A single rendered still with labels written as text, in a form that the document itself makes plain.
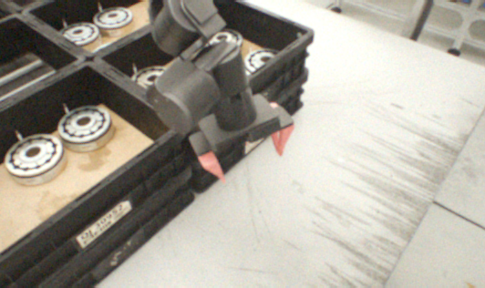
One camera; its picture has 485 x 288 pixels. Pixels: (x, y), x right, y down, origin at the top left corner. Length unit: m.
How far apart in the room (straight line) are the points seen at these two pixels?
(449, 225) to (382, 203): 0.96
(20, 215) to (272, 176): 0.51
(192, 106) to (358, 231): 0.52
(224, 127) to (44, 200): 0.39
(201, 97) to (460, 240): 1.51
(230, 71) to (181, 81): 0.06
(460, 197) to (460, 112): 0.82
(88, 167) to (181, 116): 0.40
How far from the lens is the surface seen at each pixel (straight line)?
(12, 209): 0.81
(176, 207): 0.84
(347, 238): 0.85
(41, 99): 0.87
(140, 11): 1.26
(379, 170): 0.97
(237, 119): 0.53
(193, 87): 0.45
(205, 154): 0.56
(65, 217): 0.63
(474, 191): 2.02
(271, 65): 0.83
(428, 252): 1.75
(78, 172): 0.81
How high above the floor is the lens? 1.41
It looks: 47 degrees down
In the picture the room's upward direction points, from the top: straight up
